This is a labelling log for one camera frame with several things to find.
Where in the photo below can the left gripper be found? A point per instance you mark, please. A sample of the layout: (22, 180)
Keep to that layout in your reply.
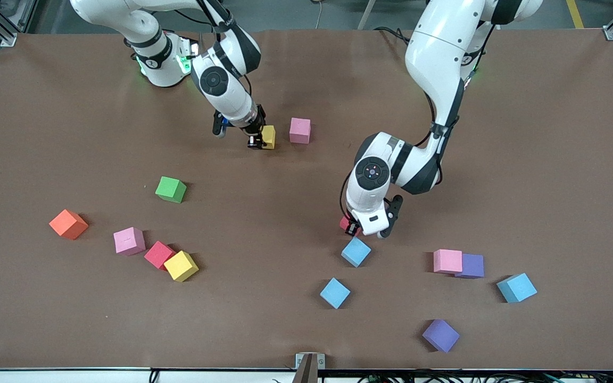
(350, 225)

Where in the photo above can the pink foam block with slit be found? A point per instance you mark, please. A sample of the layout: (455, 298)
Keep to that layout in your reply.
(129, 241)

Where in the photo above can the metal bracket at table edge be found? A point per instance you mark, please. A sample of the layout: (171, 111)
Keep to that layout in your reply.
(309, 367)

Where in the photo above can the grey metal stand leg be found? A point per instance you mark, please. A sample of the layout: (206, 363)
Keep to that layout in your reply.
(366, 16)

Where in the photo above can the orange foam block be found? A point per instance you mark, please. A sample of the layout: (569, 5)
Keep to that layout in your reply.
(68, 224)

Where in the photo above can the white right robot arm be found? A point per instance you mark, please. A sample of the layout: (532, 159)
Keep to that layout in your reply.
(221, 96)

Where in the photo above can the yellow foam block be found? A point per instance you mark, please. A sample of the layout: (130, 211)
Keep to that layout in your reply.
(269, 137)
(181, 266)

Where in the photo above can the purple foam block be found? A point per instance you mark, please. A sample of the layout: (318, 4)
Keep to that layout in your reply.
(474, 266)
(440, 335)

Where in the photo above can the blue foam block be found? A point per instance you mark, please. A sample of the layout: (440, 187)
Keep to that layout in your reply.
(356, 251)
(516, 288)
(334, 293)

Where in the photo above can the green foam block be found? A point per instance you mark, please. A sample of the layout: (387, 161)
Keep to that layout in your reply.
(170, 189)

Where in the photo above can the red foam block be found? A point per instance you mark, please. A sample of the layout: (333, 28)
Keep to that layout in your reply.
(345, 224)
(156, 254)

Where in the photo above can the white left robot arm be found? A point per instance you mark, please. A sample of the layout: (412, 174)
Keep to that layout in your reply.
(439, 53)

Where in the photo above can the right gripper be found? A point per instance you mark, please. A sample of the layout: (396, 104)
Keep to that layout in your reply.
(255, 128)

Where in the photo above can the brown table mat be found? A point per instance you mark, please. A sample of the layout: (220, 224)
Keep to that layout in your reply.
(285, 213)

